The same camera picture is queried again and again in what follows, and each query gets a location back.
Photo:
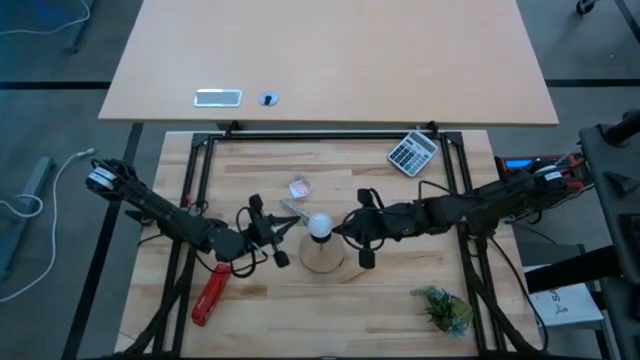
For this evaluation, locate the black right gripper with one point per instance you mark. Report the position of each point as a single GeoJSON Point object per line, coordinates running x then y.
{"type": "Point", "coordinates": [372, 225]}

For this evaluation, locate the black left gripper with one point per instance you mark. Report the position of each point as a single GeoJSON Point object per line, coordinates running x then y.
{"type": "Point", "coordinates": [262, 231]}

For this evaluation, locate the white globe lightbulb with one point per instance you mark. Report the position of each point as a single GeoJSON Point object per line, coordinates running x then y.
{"type": "Point", "coordinates": [320, 225]}

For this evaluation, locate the round wooden lamp base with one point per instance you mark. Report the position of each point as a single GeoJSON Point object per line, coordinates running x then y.
{"type": "Point", "coordinates": [322, 255]}

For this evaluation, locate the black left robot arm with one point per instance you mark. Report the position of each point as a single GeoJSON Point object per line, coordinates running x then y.
{"type": "Point", "coordinates": [150, 205]}

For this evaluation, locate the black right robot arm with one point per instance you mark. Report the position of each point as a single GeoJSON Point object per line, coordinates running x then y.
{"type": "Point", "coordinates": [475, 205]}

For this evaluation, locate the red stapler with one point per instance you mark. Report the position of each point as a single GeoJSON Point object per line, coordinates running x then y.
{"type": "Point", "coordinates": [210, 295]}

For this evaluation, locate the grey desk calculator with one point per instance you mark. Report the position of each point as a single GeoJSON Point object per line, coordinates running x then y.
{"type": "Point", "coordinates": [413, 153]}

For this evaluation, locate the small potted green plant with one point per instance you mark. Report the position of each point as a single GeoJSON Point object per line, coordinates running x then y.
{"type": "Point", "coordinates": [445, 310]}

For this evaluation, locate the beige wooden desk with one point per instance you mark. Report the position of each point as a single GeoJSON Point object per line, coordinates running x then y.
{"type": "Point", "coordinates": [325, 50]}

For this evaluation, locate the red electronics box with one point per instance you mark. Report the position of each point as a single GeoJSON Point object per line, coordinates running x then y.
{"type": "Point", "coordinates": [517, 163]}

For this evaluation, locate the white printed paper sheet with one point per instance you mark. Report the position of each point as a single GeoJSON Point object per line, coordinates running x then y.
{"type": "Point", "coordinates": [565, 305]}

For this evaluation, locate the grey metal desk foot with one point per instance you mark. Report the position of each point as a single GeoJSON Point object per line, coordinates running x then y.
{"type": "Point", "coordinates": [40, 172]}

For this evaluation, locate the black equipment cart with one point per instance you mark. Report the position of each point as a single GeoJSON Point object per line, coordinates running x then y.
{"type": "Point", "coordinates": [615, 165]}

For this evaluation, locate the black caster wheel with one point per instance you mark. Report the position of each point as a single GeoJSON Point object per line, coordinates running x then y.
{"type": "Point", "coordinates": [584, 6]}

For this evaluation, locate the black aluminium table frame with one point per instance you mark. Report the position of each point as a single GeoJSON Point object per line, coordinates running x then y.
{"type": "Point", "coordinates": [325, 135]}

